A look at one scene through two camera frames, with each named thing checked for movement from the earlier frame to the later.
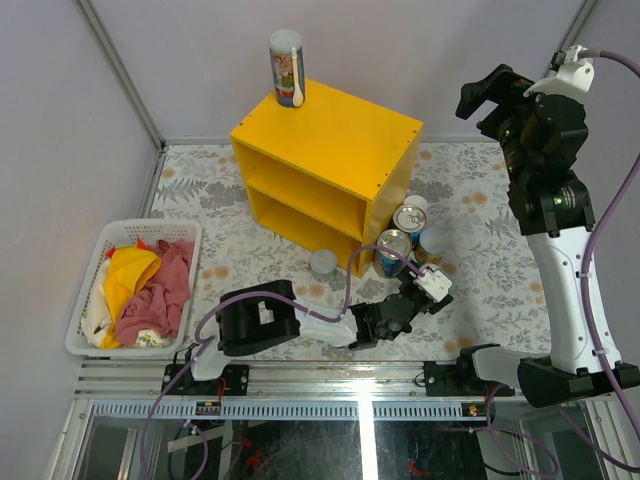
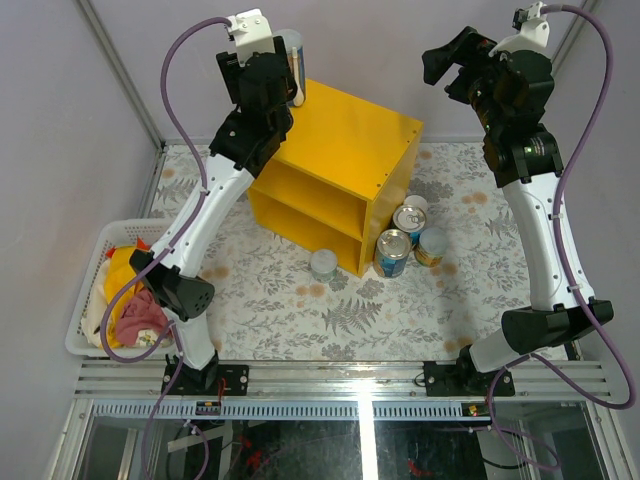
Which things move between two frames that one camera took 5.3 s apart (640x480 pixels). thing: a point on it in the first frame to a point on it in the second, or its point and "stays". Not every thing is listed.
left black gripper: [425, 303] to [227, 64]
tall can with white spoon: [288, 59] stays
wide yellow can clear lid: [432, 245] stays
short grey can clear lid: [322, 264] stays
